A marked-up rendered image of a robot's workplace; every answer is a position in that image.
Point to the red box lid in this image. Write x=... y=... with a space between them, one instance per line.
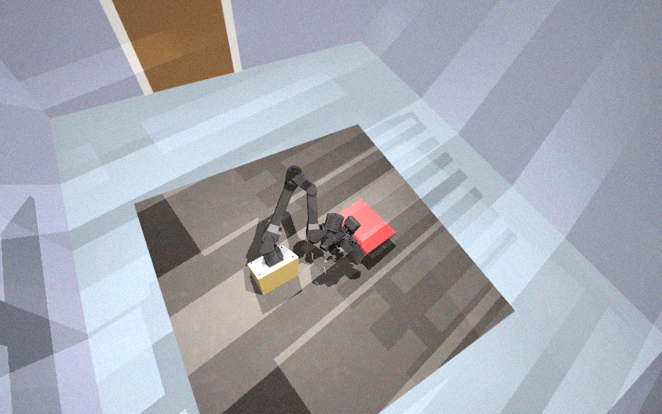
x=373 y=230

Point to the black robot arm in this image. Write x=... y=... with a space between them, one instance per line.
x=325 y=232

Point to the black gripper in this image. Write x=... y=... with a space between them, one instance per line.
x=351 y=225

